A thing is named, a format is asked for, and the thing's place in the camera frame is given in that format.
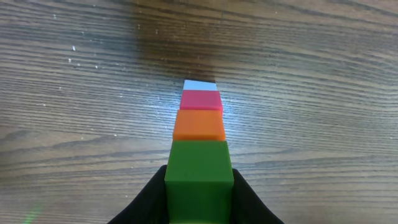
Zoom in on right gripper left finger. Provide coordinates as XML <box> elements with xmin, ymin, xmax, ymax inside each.
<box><xmin>107</xmin><ymin>164</ymin><xmax>170</xmax><ymax>224</ymax></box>

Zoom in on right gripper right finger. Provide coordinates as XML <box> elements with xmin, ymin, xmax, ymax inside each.
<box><xmin>229</xmin><ymin>168</ymin><xmax>285</xmax><ymax>224</ymax></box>

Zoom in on green cube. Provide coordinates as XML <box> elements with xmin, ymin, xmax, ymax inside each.
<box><xmin>164</xmin><ymin>139</ymin><xmax>234</xmax><ymax>224</ymax></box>

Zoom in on orange cube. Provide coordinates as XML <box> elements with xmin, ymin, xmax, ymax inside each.
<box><xmin>172</xmin><ymin>109</ymin><xmax>226</xmax><ymax>142</ymax></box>

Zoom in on pink cube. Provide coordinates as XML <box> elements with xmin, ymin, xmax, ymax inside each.
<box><xmin>179</xmin><ymin>90</ymin><xmax>224</xmax><ymax>116</ymax></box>

